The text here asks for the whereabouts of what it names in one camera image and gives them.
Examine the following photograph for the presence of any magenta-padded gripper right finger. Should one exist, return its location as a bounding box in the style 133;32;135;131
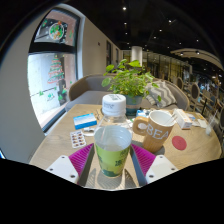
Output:
128;143;180;187

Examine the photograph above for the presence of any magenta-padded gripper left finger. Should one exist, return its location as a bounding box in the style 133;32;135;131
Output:
45;143;98;188

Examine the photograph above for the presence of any clear bottle with green label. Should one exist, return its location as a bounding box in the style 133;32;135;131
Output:
93;93;133;178

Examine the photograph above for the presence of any flat round red coaster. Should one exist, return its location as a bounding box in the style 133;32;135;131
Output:
171;135;188;151

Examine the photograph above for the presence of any blister pack of pills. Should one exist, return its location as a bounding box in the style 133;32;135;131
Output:
69;129;87;149

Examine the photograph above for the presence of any tan mug with white letters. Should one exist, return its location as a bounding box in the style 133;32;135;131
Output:
132;110;177;154

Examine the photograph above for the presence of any blue and white small box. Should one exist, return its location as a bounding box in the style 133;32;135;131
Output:
73;112;98;130

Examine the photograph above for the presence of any white paper sheet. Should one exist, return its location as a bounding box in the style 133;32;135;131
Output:
197;118;208;129

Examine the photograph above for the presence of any grey zigzag cushion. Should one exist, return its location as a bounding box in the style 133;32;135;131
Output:
145;79;178;108

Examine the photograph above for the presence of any grey curved sofa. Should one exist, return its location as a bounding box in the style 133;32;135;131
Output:
64;73;191;113

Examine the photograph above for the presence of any group of dining chairs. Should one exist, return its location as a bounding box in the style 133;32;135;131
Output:
174;76;224;134

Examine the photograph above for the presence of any green potted plant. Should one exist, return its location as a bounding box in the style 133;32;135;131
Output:
101;59;163;117

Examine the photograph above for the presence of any arched window with decals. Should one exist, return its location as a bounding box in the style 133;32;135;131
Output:
27;8;81;133

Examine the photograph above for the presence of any white round pillar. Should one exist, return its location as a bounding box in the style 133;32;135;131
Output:
130;45;143;66

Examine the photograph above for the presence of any group of ceiling lights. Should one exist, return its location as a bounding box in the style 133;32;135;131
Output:
121;4;201;56

